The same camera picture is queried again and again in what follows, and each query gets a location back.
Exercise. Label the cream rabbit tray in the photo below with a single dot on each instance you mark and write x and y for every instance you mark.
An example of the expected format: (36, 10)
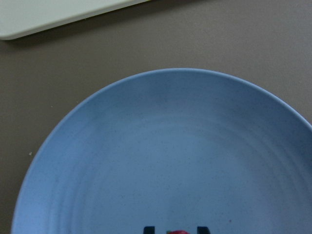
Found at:
(19, 18)

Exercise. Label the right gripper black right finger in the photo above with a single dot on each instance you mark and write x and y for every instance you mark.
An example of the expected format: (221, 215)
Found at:
(203, 230)

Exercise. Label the red strawberry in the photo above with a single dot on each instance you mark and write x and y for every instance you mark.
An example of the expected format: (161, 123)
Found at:
(177, 232)

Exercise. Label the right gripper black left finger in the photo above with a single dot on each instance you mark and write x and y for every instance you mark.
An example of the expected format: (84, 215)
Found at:
(149, 230)

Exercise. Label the blue plate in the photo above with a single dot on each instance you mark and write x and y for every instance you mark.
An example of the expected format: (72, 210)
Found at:
(174, 149)

